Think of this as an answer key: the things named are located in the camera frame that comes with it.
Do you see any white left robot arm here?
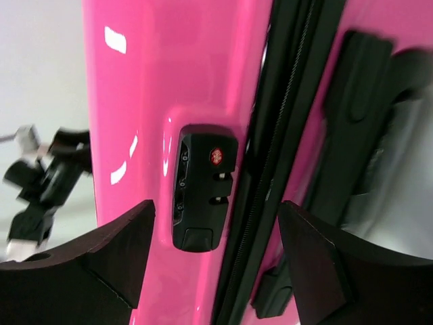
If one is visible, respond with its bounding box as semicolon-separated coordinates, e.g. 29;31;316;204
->
1;125;93;262

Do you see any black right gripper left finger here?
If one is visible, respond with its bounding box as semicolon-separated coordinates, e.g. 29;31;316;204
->
1;200;156;324

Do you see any pink hard-shell suitcase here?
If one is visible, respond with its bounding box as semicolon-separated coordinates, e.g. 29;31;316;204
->
83;1;432;324

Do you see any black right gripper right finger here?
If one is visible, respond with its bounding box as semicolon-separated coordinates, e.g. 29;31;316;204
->
278;201;432;324

